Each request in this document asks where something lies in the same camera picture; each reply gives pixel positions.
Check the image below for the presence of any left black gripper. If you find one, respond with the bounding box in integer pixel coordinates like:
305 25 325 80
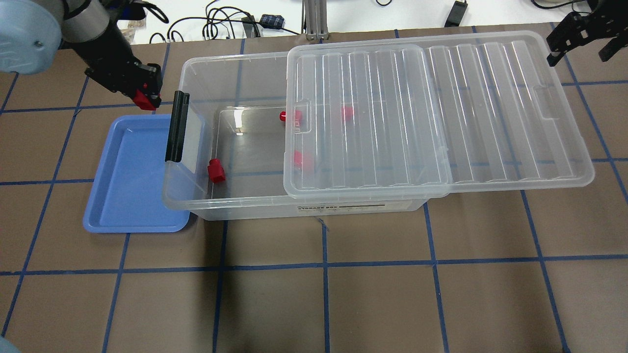
85 58 163 100

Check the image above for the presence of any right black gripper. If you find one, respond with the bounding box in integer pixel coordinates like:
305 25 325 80
547 0 628 67

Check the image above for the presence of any clear plastic box lid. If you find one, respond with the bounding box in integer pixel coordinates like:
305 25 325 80
283 30 595 201

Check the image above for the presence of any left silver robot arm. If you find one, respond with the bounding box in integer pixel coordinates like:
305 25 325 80
0 0 169 110

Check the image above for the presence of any clear plastic storage box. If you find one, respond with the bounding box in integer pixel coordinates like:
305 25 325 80
162 45 452 220

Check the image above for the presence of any blue plastic tray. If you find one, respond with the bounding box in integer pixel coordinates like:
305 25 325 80
82 114 190 234

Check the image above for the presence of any black power brick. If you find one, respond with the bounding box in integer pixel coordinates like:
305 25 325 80
444 0 468 27

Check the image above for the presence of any black power adapter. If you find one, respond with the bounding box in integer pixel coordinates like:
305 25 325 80
259 14 285 30

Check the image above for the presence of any black box latch handle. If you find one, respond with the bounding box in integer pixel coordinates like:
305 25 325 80
164 90 190 163

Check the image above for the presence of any black cables bundle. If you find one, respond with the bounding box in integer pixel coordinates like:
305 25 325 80
147 0 301 45

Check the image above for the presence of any aluminium frame post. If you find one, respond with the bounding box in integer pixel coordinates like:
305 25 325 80
301 0 330 42

